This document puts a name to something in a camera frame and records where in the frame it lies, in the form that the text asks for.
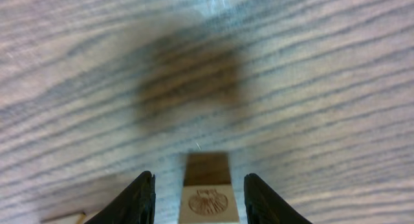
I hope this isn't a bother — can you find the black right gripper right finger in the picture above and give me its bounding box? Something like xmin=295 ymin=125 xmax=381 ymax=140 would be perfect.
xmin=244 ymin=174 xmax=311 ymax=224

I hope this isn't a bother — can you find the wooden cube ice cream drawing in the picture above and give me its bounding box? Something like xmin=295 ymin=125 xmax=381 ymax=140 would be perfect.
xmin=178 ymin=185 xmax=240 ymax=224

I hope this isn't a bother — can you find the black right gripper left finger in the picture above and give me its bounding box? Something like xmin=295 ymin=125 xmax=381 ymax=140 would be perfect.
xmin=85 ymin=171 xmax=156 ymax=224

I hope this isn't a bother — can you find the green number seven cube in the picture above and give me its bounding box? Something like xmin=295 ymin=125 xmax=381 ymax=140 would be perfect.
xmin=41 ymin=212 xmax=86 ymax=224

